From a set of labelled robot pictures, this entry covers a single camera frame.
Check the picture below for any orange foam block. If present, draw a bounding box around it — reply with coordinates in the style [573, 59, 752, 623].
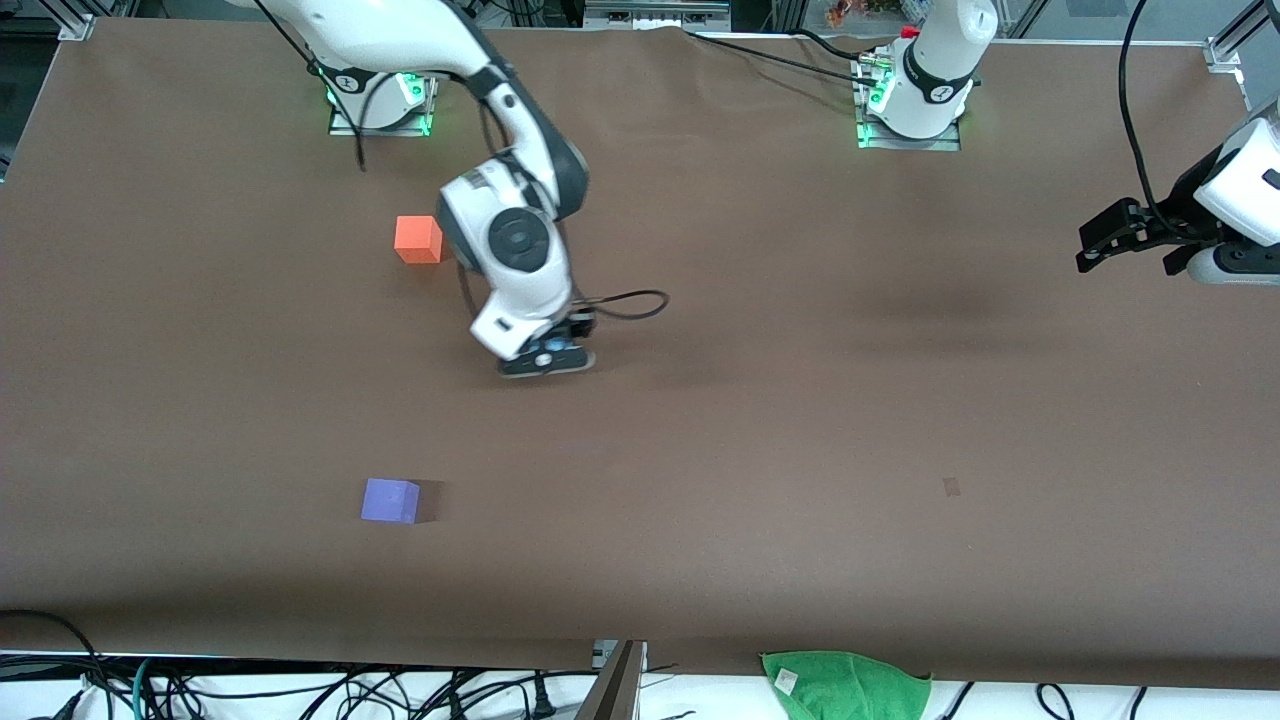
[394, 215, 444, 265]

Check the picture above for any purple foam block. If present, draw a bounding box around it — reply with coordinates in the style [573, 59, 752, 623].
[360, 478, 421, 525]

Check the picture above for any grey metal box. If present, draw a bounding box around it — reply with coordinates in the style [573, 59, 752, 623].
[583, 0, 732, 32]

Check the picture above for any aluminium bar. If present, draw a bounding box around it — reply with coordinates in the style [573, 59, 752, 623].
[575, 640, 647, 720]

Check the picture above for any green cloth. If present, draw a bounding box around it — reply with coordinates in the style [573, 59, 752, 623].
[760, 650, 933, 720]

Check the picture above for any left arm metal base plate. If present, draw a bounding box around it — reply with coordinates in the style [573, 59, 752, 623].
[857, 50, 963, 153]

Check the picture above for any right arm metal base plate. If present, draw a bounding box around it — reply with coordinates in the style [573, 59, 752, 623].
[329, 70, 435, 138]

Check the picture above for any long black tabletop cable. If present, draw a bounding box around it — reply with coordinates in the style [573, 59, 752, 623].
[684, 30, 883, 87]

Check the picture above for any short black tabletop cable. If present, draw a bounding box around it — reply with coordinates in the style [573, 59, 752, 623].
[790, 28, 879, 59]

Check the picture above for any thick black looping cable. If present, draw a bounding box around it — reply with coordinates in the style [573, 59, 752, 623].
[0, 609, 114, 720]

